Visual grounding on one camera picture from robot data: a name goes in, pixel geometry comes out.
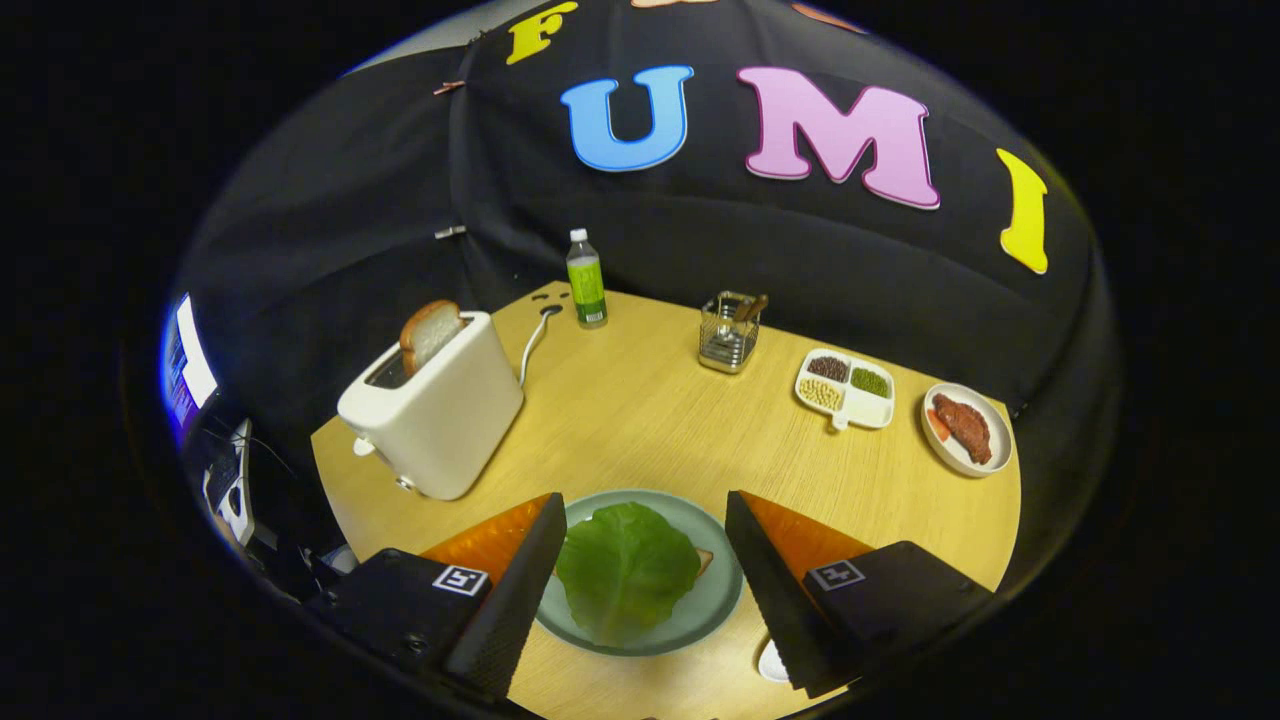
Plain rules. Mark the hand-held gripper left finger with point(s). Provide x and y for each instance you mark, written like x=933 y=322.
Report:
x=510 y=600

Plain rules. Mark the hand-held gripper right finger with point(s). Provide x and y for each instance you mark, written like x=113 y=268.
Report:
x=775 y=600

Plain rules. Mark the green lettuce leaf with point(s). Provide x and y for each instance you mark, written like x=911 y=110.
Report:
x=625 y=570

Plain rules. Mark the toasted bread slice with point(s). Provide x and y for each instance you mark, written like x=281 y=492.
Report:
x=430 y=335

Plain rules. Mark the white square plate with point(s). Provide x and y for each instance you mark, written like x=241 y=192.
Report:
x=772 y=662

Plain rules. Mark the teal round plate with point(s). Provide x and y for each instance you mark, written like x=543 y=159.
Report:
x=712 y=610

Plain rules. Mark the bread slice under lettuce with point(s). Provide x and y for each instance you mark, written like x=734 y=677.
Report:
x=705 y=561

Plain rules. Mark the white toaster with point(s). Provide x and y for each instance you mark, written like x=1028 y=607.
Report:
x=450 y=420

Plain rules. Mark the pile of yellow beans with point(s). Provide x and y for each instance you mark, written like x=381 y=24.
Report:
x=820 y=393

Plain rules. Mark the white divided dish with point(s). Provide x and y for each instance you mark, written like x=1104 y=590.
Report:
x=870 y=408

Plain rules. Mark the pile of green beans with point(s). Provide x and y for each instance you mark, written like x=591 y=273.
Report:
x=870 y=382

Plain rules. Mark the pile of dark red beans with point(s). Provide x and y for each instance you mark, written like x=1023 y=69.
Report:
x=828 y=368

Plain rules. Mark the orange tomato slice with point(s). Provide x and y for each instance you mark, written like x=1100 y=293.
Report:
x=938 y=425

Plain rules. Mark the brown meat piece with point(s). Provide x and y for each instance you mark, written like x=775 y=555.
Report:
x=965 y=428

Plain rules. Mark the white round plate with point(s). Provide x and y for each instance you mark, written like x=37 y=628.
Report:
x=995 y=450

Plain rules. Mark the wooden utensils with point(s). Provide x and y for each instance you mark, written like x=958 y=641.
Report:
x=752 y=307

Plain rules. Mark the white plastic object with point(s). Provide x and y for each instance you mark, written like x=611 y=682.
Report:
x=235 y=490

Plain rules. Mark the green label plastic bottle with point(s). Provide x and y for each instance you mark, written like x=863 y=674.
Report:
x=587 y=285

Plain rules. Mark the white cloth clip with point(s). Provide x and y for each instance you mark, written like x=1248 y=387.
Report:
x=450 y=232

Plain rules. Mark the computer monitor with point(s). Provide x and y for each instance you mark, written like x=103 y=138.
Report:
x=190 y=365

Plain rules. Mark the red cloth clip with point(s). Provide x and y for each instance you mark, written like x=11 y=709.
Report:
x=448 y=87

